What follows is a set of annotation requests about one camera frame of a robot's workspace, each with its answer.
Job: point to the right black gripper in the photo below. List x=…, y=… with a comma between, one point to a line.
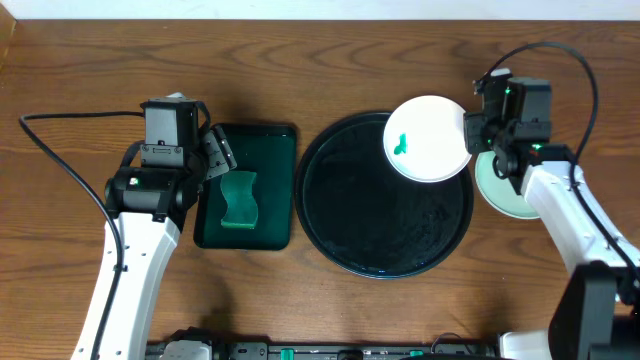
x=473, y=135

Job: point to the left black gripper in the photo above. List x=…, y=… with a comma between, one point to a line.
x=218, y=151

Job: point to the green sponge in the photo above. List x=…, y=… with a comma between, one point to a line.
x=237, y=191

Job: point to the white plate with green stain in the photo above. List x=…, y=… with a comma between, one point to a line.
x=423, y=139

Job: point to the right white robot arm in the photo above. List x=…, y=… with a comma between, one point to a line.
x=598, y=314

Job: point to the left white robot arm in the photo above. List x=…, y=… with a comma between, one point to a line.
x=147, y=201

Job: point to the dark green rectangular tray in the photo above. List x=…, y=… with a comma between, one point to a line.
x=270, y=152

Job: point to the round black tray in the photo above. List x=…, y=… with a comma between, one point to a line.
x=364, y=216

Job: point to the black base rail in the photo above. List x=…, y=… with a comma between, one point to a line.
x=195, y=343

